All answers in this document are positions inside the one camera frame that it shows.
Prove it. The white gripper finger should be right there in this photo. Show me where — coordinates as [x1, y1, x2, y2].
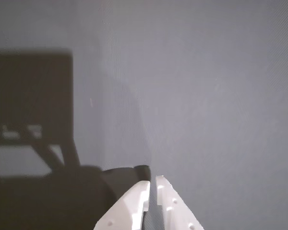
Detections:
[93, 180, 151, 230]
[156, 175, 205, 230]

